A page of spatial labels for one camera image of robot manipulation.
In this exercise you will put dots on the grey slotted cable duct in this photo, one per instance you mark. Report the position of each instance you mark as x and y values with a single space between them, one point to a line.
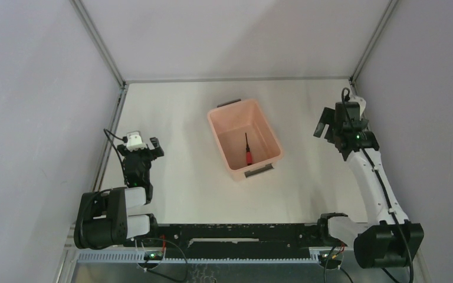
132 256

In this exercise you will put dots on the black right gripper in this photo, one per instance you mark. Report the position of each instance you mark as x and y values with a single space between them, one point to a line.
327 117

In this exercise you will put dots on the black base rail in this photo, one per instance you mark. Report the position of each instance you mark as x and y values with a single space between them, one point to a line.
245 239

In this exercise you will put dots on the pink plastic bin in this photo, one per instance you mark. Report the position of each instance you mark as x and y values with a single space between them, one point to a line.
229 122

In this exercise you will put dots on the circuit board with wires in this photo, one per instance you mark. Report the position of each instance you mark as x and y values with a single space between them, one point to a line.
152 259
332 255

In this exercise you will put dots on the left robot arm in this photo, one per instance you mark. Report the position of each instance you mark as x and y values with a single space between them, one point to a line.
103 219

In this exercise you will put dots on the right circuit board with wires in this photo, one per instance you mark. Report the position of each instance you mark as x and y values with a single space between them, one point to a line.
332 255

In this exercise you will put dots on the aluminium frame rail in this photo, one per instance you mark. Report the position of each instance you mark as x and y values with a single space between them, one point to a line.
68 260
200 80

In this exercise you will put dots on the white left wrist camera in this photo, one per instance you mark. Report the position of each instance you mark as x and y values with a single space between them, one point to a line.
134 141

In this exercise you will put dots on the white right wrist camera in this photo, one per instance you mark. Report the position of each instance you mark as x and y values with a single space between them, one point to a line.
362 103

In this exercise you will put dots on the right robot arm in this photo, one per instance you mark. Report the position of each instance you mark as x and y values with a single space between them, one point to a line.
387 240

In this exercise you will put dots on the red handled screwdriver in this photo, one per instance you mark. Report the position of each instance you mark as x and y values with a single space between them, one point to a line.
249 160

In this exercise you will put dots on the aluminium frame post right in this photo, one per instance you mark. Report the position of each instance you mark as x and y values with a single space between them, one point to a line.
374 39

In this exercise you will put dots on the left circuit board with wires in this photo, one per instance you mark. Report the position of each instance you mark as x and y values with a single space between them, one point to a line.
152 259

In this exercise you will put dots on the aluminium frame rail left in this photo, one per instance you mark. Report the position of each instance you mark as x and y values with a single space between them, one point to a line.
68 260

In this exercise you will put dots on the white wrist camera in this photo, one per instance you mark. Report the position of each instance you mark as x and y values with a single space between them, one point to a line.
134 141
362 103

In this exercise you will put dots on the aluminium frame rail back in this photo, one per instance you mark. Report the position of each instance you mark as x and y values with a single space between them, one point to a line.
200 80

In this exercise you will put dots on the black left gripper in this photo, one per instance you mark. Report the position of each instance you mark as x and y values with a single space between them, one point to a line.
139 152

